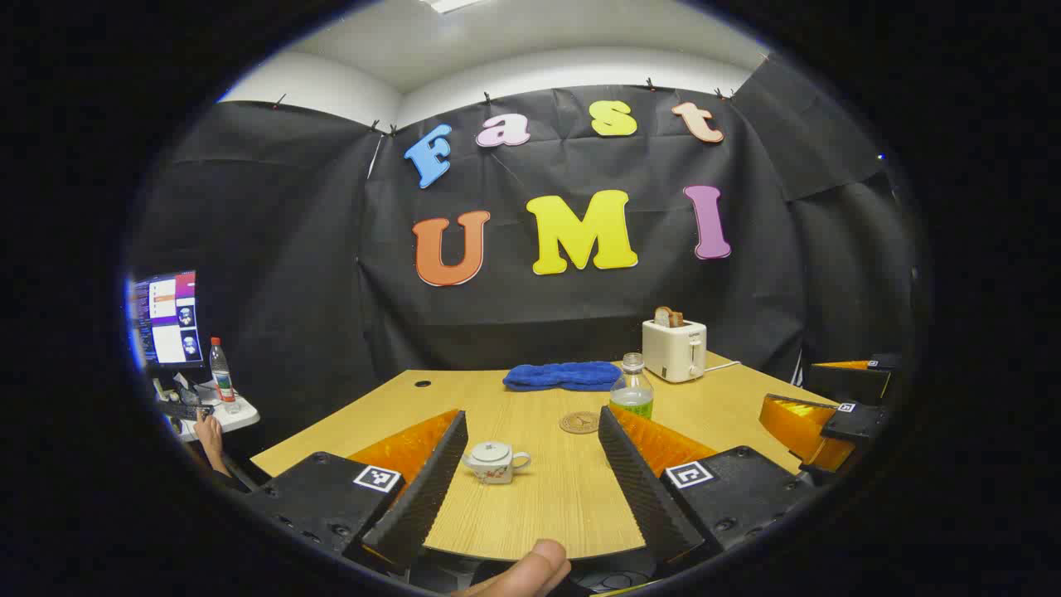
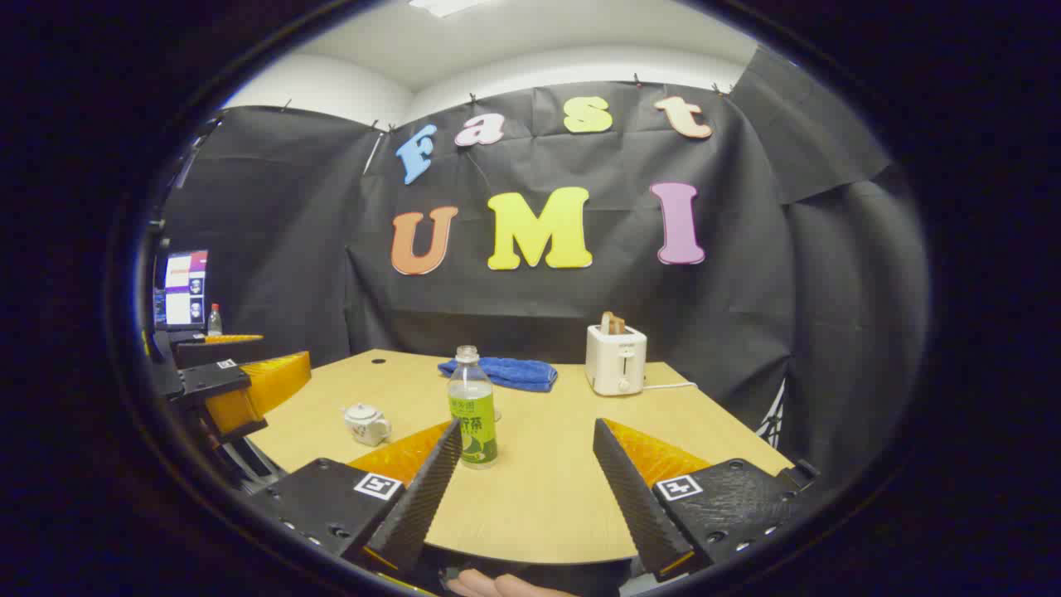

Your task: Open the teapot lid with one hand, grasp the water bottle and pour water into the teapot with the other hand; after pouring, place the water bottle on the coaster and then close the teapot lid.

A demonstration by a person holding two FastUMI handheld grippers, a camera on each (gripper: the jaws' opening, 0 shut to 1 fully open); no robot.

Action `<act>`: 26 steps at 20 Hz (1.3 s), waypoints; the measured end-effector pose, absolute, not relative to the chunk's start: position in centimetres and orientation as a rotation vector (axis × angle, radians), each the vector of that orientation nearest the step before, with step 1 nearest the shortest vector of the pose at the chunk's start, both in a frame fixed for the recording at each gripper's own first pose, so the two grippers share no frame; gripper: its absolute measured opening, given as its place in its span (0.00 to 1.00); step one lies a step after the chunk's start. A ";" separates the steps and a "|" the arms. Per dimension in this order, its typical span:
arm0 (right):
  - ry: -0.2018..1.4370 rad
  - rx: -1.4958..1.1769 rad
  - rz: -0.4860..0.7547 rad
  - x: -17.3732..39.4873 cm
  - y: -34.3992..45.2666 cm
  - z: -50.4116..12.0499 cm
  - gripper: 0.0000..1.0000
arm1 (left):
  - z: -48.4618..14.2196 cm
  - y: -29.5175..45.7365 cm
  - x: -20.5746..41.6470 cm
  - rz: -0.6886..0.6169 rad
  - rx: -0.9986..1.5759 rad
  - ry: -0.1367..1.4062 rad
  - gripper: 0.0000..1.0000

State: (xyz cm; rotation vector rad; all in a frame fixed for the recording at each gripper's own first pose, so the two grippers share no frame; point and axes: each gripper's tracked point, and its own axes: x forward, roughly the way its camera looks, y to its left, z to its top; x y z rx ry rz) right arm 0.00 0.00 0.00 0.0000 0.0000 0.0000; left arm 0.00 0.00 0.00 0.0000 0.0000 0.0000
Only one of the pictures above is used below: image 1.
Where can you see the round wooden coaster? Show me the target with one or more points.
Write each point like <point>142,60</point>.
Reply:
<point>577,423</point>

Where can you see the clear water bottle green label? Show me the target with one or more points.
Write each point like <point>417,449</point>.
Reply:
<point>632,398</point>

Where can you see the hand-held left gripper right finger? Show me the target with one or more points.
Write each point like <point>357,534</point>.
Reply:
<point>642,497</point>

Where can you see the computer monitor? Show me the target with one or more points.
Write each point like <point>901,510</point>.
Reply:
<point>170,319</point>

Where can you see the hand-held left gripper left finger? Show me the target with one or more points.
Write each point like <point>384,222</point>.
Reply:
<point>419,506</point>

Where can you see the bread slice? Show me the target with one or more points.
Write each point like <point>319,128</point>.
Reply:
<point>667,317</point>

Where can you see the white side table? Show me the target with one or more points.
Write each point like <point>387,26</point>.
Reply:
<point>236,413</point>

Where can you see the white teacup lid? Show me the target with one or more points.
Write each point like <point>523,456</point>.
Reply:
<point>491,453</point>

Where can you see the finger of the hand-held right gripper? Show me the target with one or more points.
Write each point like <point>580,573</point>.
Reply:
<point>845,383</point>
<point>854,421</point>

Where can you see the small black device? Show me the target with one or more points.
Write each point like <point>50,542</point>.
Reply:
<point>184,410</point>

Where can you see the white toaster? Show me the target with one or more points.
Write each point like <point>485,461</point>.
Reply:
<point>673,352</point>

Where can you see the red-capped plastic bottle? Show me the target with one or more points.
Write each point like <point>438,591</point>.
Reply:
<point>221,373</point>

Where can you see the ceiling light panel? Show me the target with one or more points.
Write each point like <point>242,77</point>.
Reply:
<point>452,4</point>

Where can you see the black backdrop cloth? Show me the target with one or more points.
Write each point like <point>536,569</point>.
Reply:
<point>290,249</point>

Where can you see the white teacup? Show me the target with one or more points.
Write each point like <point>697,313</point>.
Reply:
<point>495,473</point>

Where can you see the blue towel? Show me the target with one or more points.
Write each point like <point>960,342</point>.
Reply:
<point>564,376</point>

